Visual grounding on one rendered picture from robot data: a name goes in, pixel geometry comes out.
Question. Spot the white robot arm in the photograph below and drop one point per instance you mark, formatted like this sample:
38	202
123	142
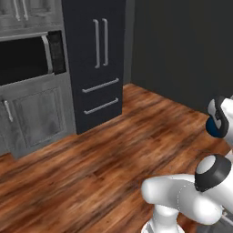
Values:
179	197

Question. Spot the dark navy fridge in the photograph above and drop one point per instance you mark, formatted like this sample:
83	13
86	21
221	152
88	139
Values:
97	60

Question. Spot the grey cupboard run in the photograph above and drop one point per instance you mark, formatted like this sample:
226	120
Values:
36	115

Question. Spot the black microwave oven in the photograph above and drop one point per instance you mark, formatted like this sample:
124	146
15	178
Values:
27	57

